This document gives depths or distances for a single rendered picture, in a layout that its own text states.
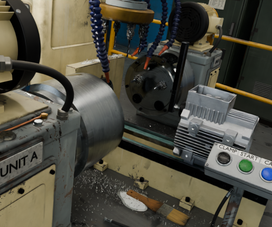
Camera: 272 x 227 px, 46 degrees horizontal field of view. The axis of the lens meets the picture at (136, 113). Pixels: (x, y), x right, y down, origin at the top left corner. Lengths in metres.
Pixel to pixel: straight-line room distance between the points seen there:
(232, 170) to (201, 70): 0.73
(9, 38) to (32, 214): 0.30
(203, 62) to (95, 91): 0.72
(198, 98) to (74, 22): 0.51
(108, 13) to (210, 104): 0.39
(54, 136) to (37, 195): 0.11
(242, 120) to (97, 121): 0.41
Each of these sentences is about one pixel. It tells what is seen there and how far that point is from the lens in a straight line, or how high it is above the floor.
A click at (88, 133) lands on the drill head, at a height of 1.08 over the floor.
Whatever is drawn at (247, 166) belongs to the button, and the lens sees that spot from 0.77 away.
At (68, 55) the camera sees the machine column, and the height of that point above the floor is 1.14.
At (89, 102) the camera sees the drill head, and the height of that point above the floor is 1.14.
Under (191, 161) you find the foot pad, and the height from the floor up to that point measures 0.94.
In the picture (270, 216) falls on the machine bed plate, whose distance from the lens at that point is 1.14.
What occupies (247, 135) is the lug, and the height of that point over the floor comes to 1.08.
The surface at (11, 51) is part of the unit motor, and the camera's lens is 0.57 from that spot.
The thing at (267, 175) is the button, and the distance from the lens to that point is 0.76.
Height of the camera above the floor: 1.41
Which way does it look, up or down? 22 degrees down
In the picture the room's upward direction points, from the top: 9 degrees clockwise
